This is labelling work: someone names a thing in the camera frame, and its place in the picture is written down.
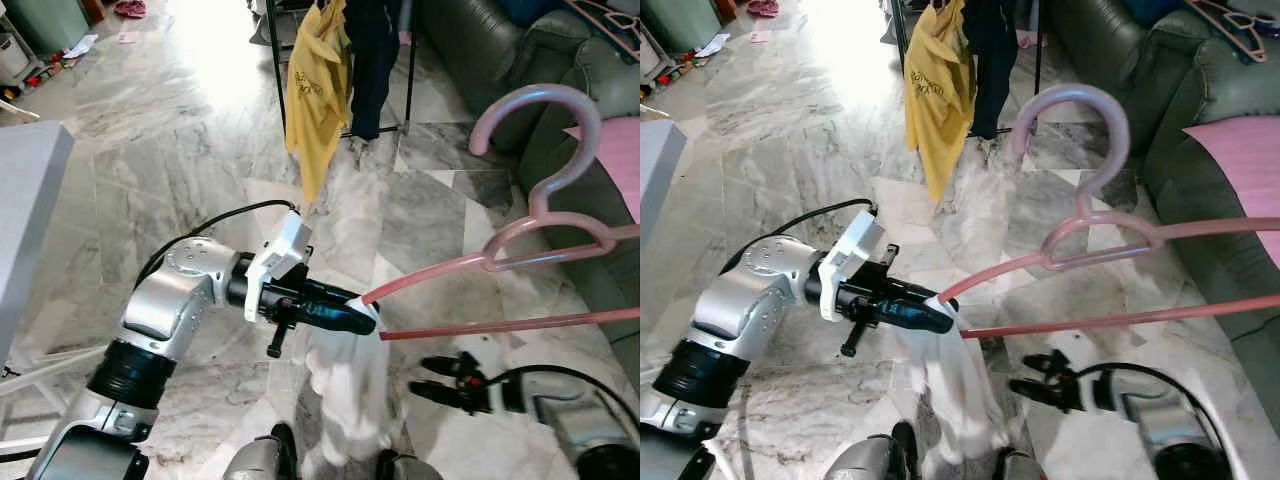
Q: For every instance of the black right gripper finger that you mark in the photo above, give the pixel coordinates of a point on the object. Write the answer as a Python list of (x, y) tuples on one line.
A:
[(440, 396), (1040, 394), (1045, 364), (445, 366)]

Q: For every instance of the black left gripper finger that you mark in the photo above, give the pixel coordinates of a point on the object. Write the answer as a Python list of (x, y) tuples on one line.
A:
[(925, 300), (350, 322), (345, 298), (930, 322)]

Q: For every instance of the thin white garment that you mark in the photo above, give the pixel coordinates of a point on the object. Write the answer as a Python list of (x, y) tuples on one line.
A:
[(350, 390), (950, 390)]

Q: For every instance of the pink plastic clothes hanger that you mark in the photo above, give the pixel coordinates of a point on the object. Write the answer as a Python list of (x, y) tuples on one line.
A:
[(1225, 25), (610, 25), (590, 130), (1122, 130)]

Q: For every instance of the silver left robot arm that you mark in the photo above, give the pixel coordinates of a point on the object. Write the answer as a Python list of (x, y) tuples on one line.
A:
[(165, 300), (740, 300)]

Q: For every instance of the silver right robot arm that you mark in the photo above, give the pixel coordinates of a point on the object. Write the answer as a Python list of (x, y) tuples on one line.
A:
[(1160, 420), (580, 420)]

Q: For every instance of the robot right leg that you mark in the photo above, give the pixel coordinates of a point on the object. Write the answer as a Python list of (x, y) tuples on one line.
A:
[(410, 468), (1020, 468)]

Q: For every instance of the robot leg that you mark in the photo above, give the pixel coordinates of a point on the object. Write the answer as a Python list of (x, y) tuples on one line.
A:
[(865, 458), (258, 458), (1020, 468), (410, 468)]

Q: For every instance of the robot left leg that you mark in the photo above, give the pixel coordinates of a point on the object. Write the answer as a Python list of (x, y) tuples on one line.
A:
[(865, 458), (258, 458)]

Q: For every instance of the yellow shirt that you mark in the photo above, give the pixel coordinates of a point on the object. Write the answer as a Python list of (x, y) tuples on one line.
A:
[(935, 100), (315, 100)]

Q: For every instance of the navy garment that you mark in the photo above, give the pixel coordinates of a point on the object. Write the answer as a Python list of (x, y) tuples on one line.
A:
[(372, 70), (992, 70)]

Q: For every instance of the pale blue folding table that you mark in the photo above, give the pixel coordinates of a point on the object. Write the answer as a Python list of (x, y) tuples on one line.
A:
[(658, 200), (30, 220)]

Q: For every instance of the pink blanket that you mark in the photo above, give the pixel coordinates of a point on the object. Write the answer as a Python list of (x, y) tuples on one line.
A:
[(1245, 170), (620, 160)]

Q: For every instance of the leather sofa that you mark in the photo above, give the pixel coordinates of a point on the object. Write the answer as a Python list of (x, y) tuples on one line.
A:
[(470, 50), (1110, 50)]

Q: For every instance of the white crumpled bag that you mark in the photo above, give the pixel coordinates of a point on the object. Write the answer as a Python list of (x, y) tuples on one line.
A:
[(80, 45), (712, 45)]

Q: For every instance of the red slipper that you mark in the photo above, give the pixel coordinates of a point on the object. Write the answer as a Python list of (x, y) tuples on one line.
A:
[(763, 8), (130, 8)]

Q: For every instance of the green cabinet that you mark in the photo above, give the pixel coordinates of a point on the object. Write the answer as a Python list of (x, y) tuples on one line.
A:
[(45, 25), (680, 25)]

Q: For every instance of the blue fabric item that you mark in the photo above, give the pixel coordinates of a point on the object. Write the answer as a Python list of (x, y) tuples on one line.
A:
[(530, 10), (1150, 10)]

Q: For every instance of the grey trolley with white baskets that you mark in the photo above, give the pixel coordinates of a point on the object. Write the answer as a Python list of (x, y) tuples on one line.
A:
[(12, 58)]

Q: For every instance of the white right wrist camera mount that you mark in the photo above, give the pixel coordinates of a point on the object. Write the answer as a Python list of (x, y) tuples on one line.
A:
[(1080, 352), (488, 352)]

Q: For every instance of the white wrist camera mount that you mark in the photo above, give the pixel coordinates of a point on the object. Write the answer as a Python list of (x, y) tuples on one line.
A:
[(855, 250), (488, 352), (280, 255), (1080, 352)]

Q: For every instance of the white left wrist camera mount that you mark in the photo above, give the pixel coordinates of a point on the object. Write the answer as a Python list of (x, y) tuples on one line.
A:
[(855, 250), (280, 255)]

